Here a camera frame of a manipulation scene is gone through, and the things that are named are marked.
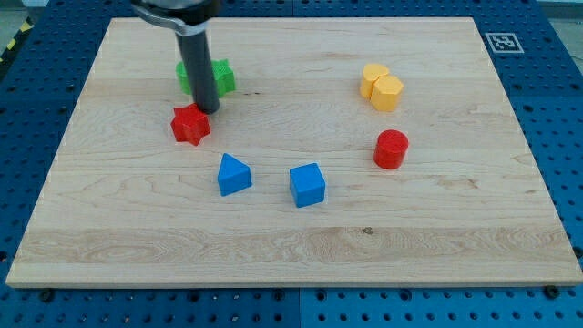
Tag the black metal tool mount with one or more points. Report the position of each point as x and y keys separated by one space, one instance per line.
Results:
x=184 y=17

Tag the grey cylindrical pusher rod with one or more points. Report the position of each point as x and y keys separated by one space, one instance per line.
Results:
x=195 y=56

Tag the red star block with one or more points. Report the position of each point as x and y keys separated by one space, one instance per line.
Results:
x=190 y=124

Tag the green star block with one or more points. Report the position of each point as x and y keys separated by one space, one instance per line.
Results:
x=223 y=75

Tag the blue triangle block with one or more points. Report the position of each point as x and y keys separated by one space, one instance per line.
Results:
x=233 y=176

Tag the blue cube block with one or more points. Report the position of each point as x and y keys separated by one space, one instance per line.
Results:
x=307 y=185

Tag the yellow heart block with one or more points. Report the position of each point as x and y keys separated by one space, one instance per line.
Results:
x=370 y=74

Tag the light wooden board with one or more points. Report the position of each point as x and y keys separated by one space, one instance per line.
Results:
x=125 y=205

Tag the yellow hexagon block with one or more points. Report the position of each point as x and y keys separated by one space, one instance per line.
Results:
x=386 y=94

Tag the red cylinder block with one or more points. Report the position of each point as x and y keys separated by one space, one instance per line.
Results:
x=390 y=149

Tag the white fiducial marker tag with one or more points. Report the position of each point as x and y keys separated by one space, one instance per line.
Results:
x=504 y=43

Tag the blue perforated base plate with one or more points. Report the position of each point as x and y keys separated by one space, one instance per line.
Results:
x=44 y=77

